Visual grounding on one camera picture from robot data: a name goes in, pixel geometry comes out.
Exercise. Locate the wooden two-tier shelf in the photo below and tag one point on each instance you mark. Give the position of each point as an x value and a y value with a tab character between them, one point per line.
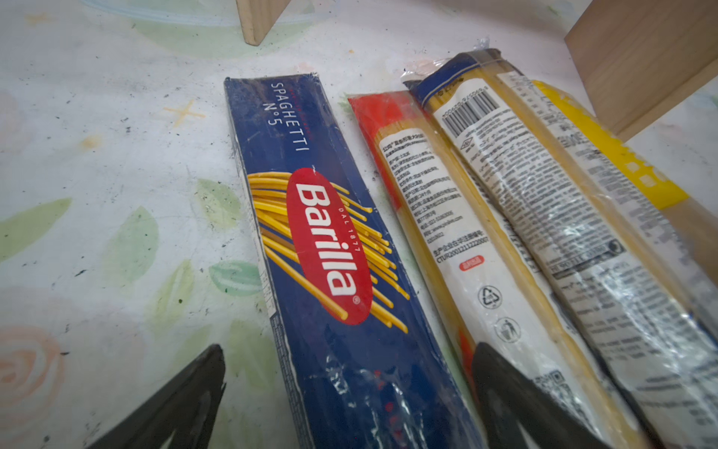
635	60

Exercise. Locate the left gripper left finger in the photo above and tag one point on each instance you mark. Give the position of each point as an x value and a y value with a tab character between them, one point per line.
181	414

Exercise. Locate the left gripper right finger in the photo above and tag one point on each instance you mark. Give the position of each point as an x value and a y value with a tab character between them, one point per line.
512	406

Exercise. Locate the red spaghetti bag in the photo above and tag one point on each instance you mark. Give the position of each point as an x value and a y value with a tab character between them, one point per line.
485	285

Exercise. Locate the blue Barilla spaghetti box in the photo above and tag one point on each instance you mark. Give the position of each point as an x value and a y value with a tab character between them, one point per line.
359	360

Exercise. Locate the yellow spaghetti bag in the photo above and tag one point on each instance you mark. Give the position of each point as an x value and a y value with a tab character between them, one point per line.
696	226

